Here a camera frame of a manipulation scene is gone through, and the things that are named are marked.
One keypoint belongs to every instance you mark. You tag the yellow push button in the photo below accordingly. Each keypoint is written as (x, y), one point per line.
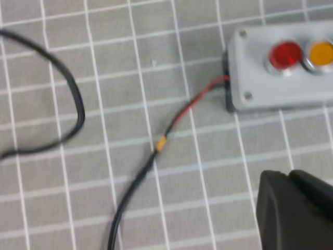
(317, 57)

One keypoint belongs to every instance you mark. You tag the grey checkered tablecloth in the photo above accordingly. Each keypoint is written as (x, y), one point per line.
(136, 64)

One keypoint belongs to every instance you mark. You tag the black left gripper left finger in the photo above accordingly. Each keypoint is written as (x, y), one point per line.
(286, 218)

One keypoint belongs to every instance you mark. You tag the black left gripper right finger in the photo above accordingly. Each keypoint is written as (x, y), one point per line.
(317, 191)

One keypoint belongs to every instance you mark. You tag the grey button switch box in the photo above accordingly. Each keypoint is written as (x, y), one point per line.
(251, 87)

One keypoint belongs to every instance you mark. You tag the red indicator light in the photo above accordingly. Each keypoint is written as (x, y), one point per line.
(283, 58)

